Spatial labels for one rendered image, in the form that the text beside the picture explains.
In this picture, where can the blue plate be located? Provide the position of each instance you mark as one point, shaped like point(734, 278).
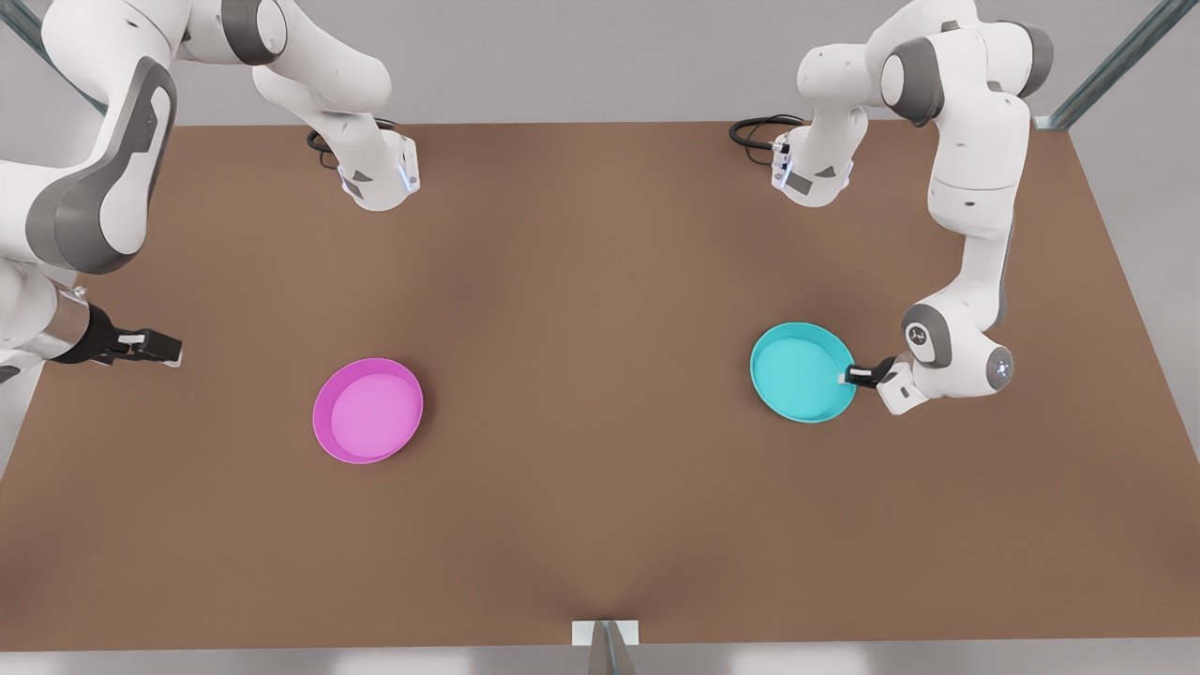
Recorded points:
point(797, 373)

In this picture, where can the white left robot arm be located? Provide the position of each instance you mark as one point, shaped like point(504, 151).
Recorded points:
point(975, 150)

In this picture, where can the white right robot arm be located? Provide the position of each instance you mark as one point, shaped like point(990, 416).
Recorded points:
point(112, 159)

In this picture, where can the pink plate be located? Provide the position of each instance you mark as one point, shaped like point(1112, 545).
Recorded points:
point(367, 412)

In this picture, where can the silver frame post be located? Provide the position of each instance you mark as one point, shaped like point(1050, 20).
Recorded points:
point(37, 42)
point(1116, 66)
point(607, 647)

